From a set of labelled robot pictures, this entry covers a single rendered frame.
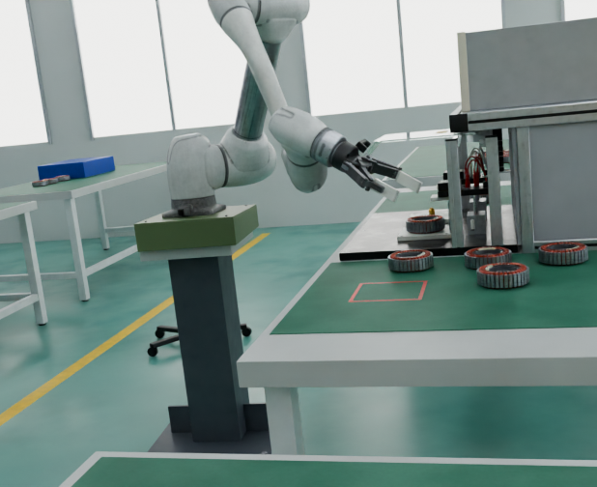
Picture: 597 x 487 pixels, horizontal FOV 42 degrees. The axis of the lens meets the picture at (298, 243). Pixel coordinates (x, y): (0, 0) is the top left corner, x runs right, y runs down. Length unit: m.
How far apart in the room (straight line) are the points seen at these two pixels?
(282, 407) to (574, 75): 1.16
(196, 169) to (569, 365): 1.64
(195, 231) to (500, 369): 1.44
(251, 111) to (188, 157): 0.26
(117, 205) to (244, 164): 5.26
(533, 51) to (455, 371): 1.04
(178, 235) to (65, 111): 5.57
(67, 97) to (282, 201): 2.37
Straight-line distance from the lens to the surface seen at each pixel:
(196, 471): 1.04
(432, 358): 1.34
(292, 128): 2.01
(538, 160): 2.04
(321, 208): 7.21
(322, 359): 1.37
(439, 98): 6.96
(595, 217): 2.07
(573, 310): 1.57
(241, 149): 2.69
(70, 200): 5.26
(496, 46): 2.12
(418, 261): 1.92
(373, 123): 7.04
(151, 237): 2.61
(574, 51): 2.13
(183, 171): 2.66
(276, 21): 2.45
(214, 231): 2.54
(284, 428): 1.48
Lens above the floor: 1.21
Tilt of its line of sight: 11 degrees down
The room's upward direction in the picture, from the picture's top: 6 degrees counter-clockwise
